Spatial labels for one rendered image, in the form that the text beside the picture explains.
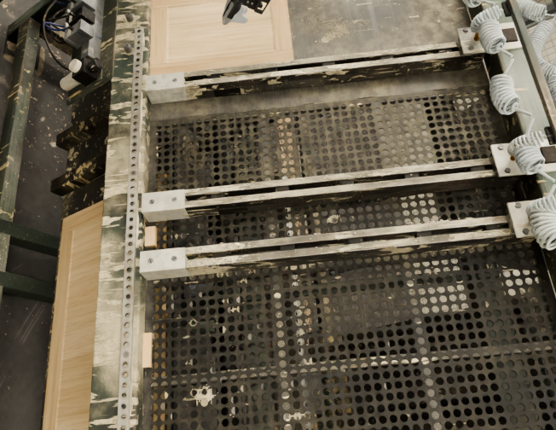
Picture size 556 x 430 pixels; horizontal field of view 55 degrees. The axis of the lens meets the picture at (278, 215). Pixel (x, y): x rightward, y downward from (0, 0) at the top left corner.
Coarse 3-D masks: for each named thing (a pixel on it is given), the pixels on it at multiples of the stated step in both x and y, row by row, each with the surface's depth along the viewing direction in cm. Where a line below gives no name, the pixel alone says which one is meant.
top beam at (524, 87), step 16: (496, 0) 171; (496, 64) 163; (512, 64) 160; (528, 80) 157; (528, 96) 155; (544, 112) 153; (512, 128) 157; (528, 176) 150; (528, 192) 151; (544, 192) 142; (544, 256) 145
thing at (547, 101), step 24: (480, 0) 160; (480, 24) 155; (528, 48) 143; (504, 72) 148; (504, 96) 143; (552, 120) 133; (528, 144) 136; (528, 168) 135; (552, 192) 131; (552, 216) 128; (552, 240) 126
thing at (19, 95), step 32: (64, 0) 236; (32, 32) 235; (64, 32) 252; (32, 64) 230; (96, 96) 229; (96, 128) 215; (192, 128) 327; (224, 128) 244; (0, 160) 209; (96, 160) 203; (160, 160) 190; (224, 160) 237; (0, 192) 201; (64, 192) 216; (96, 192) 207; (224, 224) 222; (0, 256) 192; (0, 288) 188; (192, 288) 222; (224, 320) 206; (320, 320) 262
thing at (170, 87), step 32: (256, 64) 171; (288, 64) 170; (320, 64) 170; (352, 64) 168; (384, 64) 167; (416, 64) 168; (448, 64) 170; (480, 64) 171; (160, 96) 173; (192, 96) 174
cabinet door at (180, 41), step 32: (160, 0) 193; (192, 0) 192; (224, 0) 191; (160, 32) 186; (192, 32) 186; (224, 32) 185; (256, 32) 184; (288, 32) 182; (160, 64) 181; (192, 64) 180; (224, 64) 179
